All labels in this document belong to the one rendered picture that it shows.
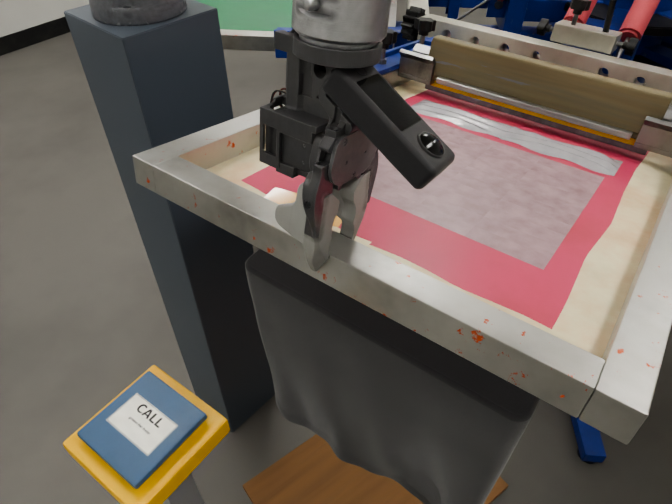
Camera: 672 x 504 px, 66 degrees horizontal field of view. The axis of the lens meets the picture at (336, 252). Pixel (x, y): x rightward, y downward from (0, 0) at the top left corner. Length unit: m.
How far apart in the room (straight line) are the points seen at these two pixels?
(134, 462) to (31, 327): 1.63
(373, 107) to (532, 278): 0.28
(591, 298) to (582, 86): 0.46
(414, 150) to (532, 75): 0.60
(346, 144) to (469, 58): 0.61
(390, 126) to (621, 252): 0.38
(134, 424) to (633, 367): 0.49
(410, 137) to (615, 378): 0.25
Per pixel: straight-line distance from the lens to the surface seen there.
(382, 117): 0.41
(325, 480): 1.61
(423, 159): 0.40
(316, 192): 0.43
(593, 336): 0.55
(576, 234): 0.70
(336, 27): 0.41
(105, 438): 0.64
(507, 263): 0.61
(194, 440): 0.63
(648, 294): 0.58
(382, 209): 0.65
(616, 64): 1.19
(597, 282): 0.63
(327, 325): 0.74
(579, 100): 0.98
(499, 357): 0.46
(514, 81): 1.00
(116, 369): 1.95
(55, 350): 2.10
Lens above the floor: 1.50
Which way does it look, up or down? 43 degrees down
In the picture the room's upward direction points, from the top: straight up
